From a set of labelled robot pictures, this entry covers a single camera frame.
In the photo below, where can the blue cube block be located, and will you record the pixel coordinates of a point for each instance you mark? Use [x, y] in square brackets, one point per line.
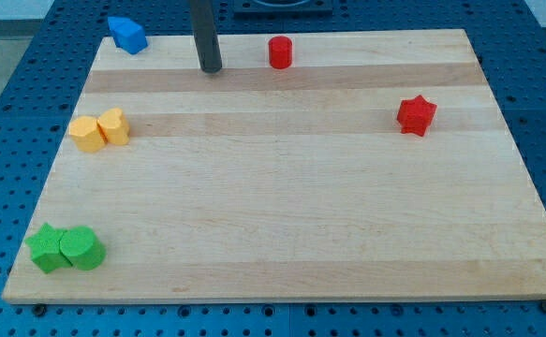
[130, 37]

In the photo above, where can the red cylinder block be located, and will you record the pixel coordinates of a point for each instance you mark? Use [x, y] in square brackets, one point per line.
[280, 52]

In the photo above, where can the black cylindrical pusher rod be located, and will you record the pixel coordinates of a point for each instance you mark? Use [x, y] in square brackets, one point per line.
[205, 35]

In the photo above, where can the red star block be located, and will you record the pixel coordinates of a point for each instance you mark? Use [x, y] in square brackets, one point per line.
[416, 115]

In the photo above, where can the green star block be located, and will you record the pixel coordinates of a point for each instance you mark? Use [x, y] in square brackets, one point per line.
[45, 251]

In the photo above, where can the wooden board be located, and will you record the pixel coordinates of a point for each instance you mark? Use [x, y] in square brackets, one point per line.
[263, 185]

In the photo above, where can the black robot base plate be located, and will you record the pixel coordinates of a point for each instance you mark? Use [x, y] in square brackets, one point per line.
[278, 7]

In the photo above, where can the yellow heart block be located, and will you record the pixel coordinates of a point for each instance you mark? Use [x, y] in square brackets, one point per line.
[114, 126]

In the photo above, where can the green cylinder block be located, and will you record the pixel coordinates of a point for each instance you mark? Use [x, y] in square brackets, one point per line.
[83, 249]

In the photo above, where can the yellow hexagon block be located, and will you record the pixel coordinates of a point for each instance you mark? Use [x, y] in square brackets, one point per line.
[86, 134]

